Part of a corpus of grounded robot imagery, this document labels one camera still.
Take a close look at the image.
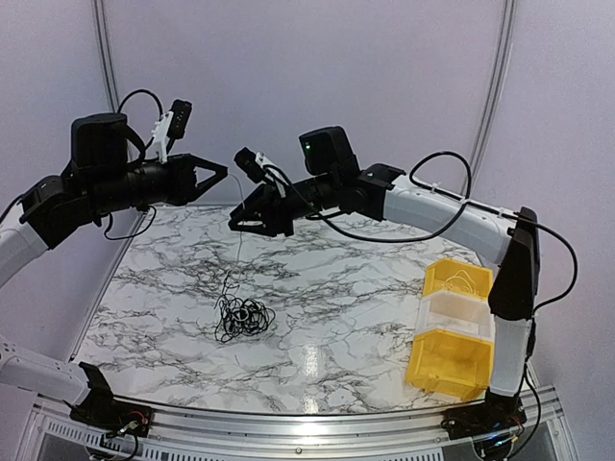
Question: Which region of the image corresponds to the clear plastic storage bin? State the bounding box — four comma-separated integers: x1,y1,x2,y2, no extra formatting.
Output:
415,291,495,342

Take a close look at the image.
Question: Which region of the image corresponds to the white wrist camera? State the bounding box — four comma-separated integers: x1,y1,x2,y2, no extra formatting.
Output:
151,99,193,164
234,147,282,183

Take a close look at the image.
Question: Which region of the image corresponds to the near yellow storage bin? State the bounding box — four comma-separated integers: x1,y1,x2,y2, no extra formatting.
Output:
405,329,495,401

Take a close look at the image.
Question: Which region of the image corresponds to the aluminium front frame rail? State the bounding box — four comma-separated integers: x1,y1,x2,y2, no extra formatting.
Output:
15,386,579,460

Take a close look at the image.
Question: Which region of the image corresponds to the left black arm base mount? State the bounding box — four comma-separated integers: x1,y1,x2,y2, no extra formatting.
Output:
69,400,153,437

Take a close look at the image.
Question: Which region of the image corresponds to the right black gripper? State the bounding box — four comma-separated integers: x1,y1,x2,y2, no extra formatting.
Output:
229,170,339,236

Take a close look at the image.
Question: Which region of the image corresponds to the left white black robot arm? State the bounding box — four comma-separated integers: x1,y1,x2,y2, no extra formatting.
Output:
1,100,228,427

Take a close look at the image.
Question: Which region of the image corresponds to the yellow storage bin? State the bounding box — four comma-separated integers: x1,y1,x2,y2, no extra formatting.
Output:
422,258,494,301
405,329,495,401

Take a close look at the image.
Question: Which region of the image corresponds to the black cable bundle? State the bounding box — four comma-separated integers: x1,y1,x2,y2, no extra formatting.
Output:
212,273,278,345

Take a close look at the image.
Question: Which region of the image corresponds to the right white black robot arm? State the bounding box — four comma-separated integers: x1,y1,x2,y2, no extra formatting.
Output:
229,126,548,430

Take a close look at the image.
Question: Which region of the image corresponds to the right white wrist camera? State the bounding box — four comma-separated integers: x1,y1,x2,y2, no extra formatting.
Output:
234,147,282,183

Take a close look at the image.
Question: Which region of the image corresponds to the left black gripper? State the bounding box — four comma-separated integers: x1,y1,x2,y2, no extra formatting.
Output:
87,151,227,214

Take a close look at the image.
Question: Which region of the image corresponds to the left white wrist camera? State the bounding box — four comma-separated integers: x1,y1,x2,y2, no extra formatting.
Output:
151,99,193,164

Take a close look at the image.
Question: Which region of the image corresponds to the far yellow storage bin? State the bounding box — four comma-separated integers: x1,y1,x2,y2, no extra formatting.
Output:
422,258,494,301

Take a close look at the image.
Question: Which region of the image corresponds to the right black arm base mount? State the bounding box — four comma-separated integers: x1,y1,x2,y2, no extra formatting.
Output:
440,401,527,440

